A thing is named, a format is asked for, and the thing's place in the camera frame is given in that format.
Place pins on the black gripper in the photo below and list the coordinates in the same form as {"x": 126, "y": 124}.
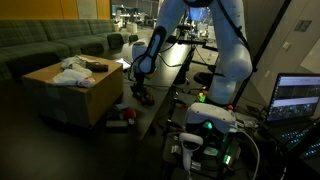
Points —
{"x": 140, "y": 78}

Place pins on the brown plush toy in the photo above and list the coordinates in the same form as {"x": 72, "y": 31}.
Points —
{"x": 147, "y": 97}

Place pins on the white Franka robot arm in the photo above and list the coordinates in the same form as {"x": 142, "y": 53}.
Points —
{"x": 230, "y": 56}

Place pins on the large cardboard box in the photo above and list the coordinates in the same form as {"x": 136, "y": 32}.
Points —
{"x": 66, "y": 100}

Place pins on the black electronics box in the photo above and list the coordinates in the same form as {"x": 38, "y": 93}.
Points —
{"x": 216, "y": 150}

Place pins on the blue cloth item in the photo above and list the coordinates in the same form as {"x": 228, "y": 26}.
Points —
{"x": 122, "y": 105}

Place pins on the red ball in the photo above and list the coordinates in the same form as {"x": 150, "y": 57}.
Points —
{"x": 129, "y": 114}

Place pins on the small white scrap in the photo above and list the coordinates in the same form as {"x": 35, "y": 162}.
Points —
{"x": 131, "y": 121}

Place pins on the dark green item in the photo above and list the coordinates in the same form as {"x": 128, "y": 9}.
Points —
{"x": 114, "y": 114}

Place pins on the small pink item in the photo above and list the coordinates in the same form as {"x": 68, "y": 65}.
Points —
{"x": 87, "y": 82}

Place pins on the white crumpled cloth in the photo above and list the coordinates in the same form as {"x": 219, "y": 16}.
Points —
{"x": 70, "y": 76}

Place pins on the white VR headset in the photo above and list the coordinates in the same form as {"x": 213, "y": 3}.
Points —
{"x": 210, "y": 116}

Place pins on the white VR controller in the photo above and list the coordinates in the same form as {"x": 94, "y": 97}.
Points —
{"x": 188, "y": 146}

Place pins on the red stop button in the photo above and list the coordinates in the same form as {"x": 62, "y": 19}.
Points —
{"x": 230, "y": 107}

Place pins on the green plaid sofa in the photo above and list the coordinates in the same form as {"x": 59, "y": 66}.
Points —
{"x": 33, "y": 40}

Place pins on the black slanted pole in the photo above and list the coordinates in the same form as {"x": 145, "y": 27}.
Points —
{"x": 263, "y": 50}

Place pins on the operator laptop with lit screen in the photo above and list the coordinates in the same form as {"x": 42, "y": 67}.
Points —
{"x": 293, "y": 96}

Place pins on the black stereo camera bar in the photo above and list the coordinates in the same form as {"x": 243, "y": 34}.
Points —
{"x": 190, "y": 41}

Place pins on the white wall switch plate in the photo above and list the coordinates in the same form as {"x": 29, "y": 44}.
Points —
{"x": 286, "y": 45}

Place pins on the grey wall sign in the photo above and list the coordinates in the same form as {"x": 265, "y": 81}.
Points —
{"x": 302, "y": 25}

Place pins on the white wall sheet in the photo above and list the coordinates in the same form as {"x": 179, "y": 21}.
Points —
{"x": 313, "y": 61}

